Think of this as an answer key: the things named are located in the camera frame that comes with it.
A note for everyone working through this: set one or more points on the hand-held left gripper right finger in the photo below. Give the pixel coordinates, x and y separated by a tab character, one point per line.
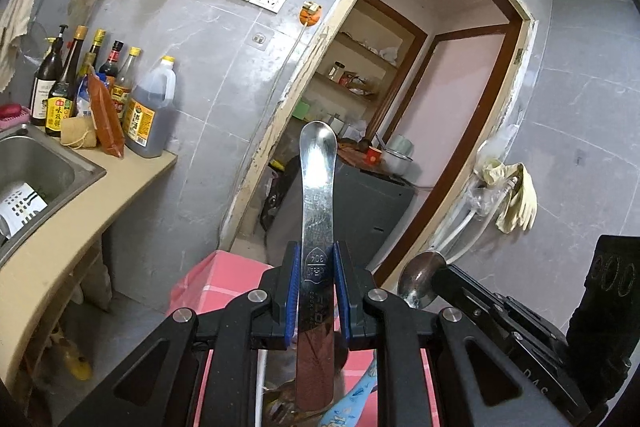
342	297

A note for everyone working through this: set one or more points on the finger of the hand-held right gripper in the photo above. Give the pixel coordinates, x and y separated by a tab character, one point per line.
470	289

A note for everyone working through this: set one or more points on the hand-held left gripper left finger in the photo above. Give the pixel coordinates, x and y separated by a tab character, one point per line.
292	297

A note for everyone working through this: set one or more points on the wide metal spoon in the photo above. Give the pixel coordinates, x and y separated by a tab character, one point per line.
422	277

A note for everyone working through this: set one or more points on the long slim metal spoon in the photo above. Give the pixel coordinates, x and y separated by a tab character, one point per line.
316	187

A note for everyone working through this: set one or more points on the pink checked cloth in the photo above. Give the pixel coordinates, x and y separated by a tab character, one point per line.
215	277

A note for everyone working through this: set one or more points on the dark grey cabinet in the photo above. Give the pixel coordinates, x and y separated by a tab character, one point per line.
370	207

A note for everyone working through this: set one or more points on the yellow rubber gloves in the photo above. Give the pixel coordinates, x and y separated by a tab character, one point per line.
520	202

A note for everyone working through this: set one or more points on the blue patterned packet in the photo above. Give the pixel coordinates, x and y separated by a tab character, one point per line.
350	404

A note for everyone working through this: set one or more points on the red cup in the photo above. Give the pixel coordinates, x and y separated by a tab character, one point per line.
374	156

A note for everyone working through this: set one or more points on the grey pot with lid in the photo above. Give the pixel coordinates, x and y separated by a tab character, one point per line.
398	154

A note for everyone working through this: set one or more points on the small glass jar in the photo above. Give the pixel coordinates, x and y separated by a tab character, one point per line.
336	71

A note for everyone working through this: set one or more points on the large jug of dark liquid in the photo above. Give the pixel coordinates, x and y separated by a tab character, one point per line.
150	112

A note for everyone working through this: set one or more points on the beige kitchen counter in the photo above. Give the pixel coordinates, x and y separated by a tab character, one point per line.
55	252

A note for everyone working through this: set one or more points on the red sauce packet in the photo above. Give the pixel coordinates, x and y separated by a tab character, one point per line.
106	122

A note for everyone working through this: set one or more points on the yellow cap pale bottle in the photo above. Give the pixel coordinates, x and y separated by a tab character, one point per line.
125	82

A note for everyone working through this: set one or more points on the stainless steel sink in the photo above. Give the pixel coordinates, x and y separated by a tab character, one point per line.
45	167

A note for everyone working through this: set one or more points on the white perforated basket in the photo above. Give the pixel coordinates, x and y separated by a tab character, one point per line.
22	207

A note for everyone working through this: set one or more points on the red cap sauce bottle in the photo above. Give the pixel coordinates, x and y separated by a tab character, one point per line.
112	64

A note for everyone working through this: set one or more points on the dark soy sauce bottle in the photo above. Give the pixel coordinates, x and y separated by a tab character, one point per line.
62	92

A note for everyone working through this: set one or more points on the yellow cap dark bottle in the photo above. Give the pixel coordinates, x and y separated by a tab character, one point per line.
96	49

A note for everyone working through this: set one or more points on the pink plastic soap dish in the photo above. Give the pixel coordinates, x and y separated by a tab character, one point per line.
12	113

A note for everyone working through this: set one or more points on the beige hanging rag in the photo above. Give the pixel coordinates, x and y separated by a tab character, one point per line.
20	12

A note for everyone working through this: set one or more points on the pale wooden door frame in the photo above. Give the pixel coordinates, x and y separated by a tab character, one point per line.
280	107

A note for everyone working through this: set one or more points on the wooden wall shelf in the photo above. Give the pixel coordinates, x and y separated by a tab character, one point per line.
350	82

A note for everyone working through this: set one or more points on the dark brown door frame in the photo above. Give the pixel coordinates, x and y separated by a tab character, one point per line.
405	82

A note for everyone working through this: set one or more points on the clear wall hook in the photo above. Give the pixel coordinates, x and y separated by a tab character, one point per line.
258	38

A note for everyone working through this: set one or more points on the orange wall hook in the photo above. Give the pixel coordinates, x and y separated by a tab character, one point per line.
310	14

